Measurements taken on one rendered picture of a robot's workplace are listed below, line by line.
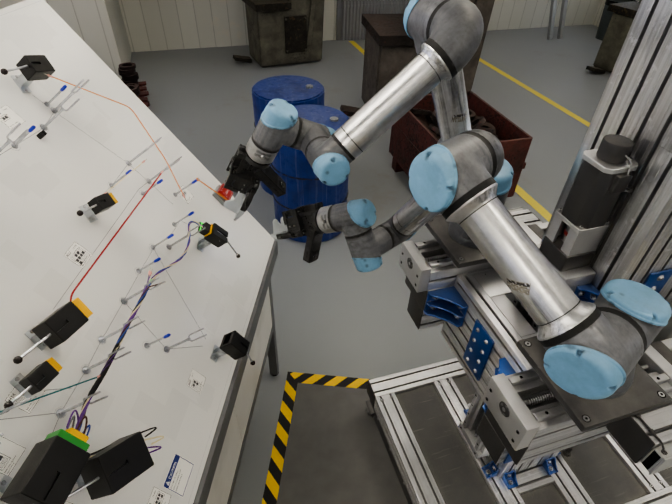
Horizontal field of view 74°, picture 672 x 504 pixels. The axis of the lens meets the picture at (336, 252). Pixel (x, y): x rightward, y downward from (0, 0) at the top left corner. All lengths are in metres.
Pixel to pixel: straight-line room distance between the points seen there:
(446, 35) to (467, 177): 0.32
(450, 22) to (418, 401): 1.55
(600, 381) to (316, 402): 1.62
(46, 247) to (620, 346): 1.14
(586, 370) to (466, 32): 0.68
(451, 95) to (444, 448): 1.38
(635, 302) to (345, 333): 1.81
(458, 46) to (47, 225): 0.96
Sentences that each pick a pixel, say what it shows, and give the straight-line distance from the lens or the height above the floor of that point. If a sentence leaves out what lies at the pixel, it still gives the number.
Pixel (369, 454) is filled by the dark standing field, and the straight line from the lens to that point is 2.19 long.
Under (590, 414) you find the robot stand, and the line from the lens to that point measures 1.08.
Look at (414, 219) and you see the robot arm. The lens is 1.16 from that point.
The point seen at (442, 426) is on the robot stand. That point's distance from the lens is 2.07.
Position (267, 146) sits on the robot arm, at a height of 1.47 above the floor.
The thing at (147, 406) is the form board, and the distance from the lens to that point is 1.16.
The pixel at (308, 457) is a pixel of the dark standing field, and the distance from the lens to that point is 2.18.
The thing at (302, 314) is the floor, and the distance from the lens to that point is 2.64.
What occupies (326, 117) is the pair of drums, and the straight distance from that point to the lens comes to 2.95.
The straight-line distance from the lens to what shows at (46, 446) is 0.89.
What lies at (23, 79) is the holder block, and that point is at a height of 1.57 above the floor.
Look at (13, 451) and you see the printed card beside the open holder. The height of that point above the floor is 1.19.
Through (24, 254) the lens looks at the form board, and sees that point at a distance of 1.13.
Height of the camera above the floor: 1.97
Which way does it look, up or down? 40 degrees down
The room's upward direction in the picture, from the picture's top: 2 degrees clockwise
